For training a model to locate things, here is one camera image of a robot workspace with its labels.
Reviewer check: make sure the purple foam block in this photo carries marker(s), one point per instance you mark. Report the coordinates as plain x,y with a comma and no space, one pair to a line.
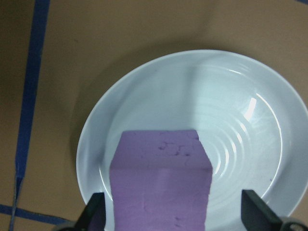
158,192

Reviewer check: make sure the light blue plate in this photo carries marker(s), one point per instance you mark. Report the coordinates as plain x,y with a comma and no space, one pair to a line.
168,96

